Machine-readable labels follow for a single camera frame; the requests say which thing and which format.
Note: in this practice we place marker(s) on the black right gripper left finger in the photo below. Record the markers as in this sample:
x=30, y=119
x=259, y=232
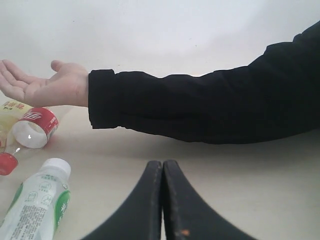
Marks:
x=140, y=216

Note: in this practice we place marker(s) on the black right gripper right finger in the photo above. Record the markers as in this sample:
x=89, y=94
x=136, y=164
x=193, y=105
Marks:
x=186, y=215

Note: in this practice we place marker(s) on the green white label bottle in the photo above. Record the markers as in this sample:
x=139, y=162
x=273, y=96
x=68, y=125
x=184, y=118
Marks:
x=39, y=203

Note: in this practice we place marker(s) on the clear red label cola bottle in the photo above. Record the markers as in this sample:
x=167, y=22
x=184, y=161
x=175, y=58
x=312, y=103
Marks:
x=31, y=132

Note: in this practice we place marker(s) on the yellow drink bottle red cap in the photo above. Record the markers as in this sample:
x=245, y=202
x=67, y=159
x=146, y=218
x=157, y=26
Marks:
x=10, y=112

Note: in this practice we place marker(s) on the black sleeved forearm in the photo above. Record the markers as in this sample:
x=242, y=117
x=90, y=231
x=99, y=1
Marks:
x=274, y=97

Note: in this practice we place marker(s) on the person's open bare hand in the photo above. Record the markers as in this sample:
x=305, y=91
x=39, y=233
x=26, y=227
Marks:
x=68, y=86

